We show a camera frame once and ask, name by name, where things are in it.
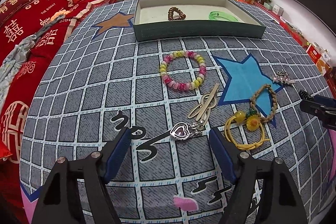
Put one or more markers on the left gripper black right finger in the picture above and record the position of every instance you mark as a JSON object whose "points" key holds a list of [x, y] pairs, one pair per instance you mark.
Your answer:
{"points": [[280, 201]]}

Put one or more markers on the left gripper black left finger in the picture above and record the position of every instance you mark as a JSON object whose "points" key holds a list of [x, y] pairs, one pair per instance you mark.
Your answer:
{"points": [[59, 199]]}

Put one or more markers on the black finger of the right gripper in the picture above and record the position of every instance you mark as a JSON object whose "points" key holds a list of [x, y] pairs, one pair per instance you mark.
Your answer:
{"points": [[319, 106]]}

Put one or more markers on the silver star hair clip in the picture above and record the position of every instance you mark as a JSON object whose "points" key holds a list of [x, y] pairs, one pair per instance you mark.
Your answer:
{"points": [[282, 78]]}

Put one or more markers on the gold metal hair clip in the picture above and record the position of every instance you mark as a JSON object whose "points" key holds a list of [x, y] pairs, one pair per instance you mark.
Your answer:
{"points": [[202, 111]]}

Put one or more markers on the silver heart pendant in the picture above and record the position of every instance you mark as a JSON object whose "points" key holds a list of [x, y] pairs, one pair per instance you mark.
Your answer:
{"points": [[183, 131]]}

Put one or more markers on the dark green jewelry tray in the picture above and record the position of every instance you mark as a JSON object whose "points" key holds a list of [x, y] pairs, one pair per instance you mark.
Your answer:
{"points": [[163, 19]]}

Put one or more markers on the green translucent bangle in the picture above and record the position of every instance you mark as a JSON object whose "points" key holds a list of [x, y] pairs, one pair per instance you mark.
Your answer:
{"points": [[222, 16]]}

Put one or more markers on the grey blue blanket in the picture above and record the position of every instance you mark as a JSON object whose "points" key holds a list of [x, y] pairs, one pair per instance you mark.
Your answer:
{"points": [[16, 58]]}

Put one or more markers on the grey checked star tablecloth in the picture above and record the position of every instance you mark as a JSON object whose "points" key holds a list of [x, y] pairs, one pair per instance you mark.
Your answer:
{"points": [[99, 83]]}

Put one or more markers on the red sofa cover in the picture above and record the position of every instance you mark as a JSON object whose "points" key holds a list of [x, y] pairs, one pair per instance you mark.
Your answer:
{"points": [[20, 19]]}

